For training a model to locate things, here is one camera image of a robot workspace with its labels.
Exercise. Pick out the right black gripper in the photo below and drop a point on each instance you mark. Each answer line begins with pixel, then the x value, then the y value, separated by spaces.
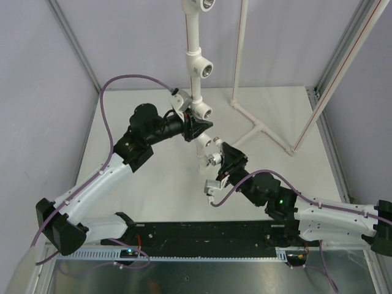
pixel 233 160

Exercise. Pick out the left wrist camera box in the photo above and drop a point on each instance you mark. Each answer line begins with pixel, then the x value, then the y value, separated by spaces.
pixel 180 100

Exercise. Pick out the aluminium table frame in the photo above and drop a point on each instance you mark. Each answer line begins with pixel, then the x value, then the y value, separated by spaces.
pixel 111 266

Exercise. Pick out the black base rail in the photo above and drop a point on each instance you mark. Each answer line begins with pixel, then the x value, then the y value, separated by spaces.
pixel 225 239

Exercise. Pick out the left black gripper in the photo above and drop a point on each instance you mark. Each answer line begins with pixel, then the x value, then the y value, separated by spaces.
pixel 191 127

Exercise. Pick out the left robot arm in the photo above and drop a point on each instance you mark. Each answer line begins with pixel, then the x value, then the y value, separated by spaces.
pixel 64 221

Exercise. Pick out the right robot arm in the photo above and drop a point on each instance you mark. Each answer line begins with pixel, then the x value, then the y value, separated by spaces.
pixel 317 219

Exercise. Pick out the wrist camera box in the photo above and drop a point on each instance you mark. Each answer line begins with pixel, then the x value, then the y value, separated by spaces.
pixel 213 188
pixel 180 100

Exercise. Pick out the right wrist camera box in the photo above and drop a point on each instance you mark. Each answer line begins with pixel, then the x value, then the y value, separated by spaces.
pixel 213 188

